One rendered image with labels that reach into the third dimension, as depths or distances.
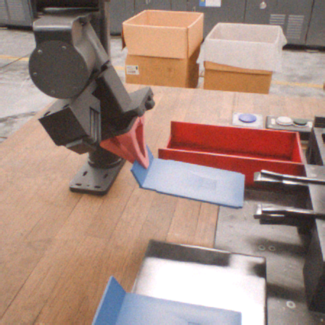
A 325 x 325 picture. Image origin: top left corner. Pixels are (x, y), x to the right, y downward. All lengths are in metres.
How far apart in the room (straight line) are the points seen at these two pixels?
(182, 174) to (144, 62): 2.32
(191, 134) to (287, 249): 0.31
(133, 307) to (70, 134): 0.21
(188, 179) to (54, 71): 0.24
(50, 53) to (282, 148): 0.52
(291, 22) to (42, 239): 4.59
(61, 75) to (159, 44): 2.37
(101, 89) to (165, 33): 2.28
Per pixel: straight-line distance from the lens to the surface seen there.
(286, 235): 0.60
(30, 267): 0.55
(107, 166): 0.69
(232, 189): 0.52
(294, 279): 0.54
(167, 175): 0.52
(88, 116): 0.40
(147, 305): 0.45
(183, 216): 0.60
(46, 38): 0.37
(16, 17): 6.14
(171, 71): 2.77
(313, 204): 0.52
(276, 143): 0.76
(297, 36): 5.00
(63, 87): 0.38
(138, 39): 2.77
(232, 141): 0.76
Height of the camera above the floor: 1.29
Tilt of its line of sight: 32 degrees down
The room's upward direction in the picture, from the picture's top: straight up
